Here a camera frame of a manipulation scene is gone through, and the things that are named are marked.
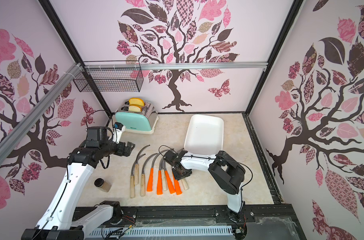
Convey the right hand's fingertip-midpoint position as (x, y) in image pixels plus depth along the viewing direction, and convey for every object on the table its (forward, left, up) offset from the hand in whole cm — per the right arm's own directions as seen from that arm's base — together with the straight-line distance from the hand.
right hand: (179, 175), depth 88 cm
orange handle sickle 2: (-9, +4, +1) cm, 10 cm away
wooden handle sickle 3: (-1, +22, +2) cm, 22 cm away
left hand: (+6, +27, +23) cm, 36 cm away
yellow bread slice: (+45, +29, +21) cm, 58 cm away
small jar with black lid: (-8, +40, +8) cm, 41 cm away
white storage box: (+25, -17, +1) cm, 30 cm away
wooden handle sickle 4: (-6, -3, +2) cm, 7 cm away
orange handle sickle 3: (-7, +1, +1) cm, 7 cm away
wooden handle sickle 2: (0, +26, +1) cm, 26 cm away
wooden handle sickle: (-7, +27, +1) cm, 28 cm away
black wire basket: (+75, +58, +19) cm, 97 cm away
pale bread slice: (+38, +30, +20) cm, 53 cm away
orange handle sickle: (-3, +17, +1) cm, 17 cm away
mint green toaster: (+30, +25, +15) cm, 42 cm away
